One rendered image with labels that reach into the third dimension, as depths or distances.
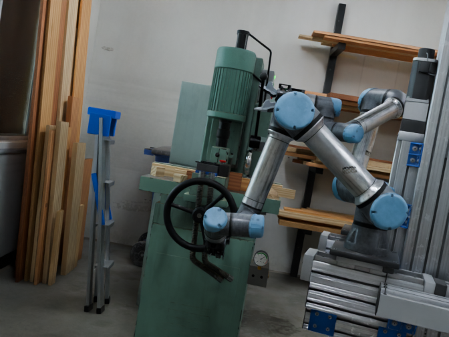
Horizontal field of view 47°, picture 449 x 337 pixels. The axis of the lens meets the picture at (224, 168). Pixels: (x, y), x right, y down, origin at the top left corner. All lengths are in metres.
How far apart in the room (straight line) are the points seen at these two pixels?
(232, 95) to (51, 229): 1.71
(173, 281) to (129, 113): 2.66
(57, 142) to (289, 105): 2.10
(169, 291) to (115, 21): 3.06
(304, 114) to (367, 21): 3.29
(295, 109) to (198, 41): 3.15
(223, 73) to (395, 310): 1.19
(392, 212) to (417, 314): 0.31
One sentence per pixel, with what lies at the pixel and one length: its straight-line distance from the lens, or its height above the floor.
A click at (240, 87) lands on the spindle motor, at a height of 1.34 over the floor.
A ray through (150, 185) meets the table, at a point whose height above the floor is 0.87.
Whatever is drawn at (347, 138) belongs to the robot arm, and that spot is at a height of 1.20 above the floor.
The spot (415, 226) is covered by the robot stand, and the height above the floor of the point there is 0.92.
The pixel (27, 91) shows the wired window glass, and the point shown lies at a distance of 3.83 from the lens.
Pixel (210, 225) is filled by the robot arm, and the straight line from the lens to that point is 1.62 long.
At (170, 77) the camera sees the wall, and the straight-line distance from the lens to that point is 4.67.
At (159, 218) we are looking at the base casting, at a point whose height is 0.73.
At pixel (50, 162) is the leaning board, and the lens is 3.43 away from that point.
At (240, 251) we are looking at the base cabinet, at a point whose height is 0.66.
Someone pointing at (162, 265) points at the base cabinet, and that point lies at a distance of 2.26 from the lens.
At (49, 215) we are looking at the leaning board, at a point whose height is 0.44.
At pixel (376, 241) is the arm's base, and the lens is 1.81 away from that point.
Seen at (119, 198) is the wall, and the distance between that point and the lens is 4.76.
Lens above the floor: 1.13
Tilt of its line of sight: 4 degrees down
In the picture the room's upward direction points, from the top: 10 degrees clockwise
